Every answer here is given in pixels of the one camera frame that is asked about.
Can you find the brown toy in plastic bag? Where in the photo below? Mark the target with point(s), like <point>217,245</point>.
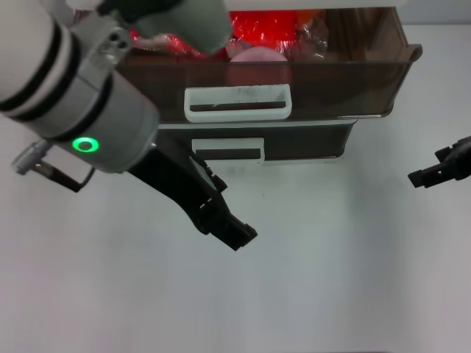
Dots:
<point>312,36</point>

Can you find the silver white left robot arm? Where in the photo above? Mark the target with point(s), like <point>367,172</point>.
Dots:
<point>73,81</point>

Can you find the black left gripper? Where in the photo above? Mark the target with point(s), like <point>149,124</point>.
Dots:
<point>180,180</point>

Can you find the dark plastic drawer cabinet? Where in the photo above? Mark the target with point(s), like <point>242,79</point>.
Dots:
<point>312,3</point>

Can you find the red toy in plastic bag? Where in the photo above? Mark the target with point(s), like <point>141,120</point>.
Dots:
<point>263,27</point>

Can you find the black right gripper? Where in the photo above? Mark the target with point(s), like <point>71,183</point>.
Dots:
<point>456,162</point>

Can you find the pink peach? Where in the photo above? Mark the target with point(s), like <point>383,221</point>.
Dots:
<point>257,55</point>

